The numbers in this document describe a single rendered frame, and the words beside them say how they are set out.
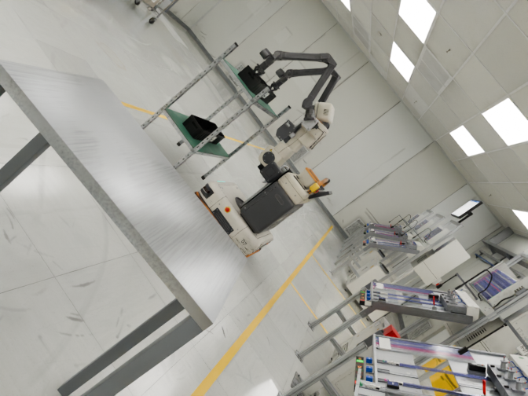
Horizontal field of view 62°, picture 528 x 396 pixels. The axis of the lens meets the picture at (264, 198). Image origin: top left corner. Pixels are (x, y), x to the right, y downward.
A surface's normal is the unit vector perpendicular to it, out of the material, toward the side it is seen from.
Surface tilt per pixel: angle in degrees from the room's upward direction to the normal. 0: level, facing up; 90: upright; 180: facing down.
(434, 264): 90
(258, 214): 90
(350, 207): 90
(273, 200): 90
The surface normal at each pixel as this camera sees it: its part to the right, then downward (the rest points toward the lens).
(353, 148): -0.22, 0.04
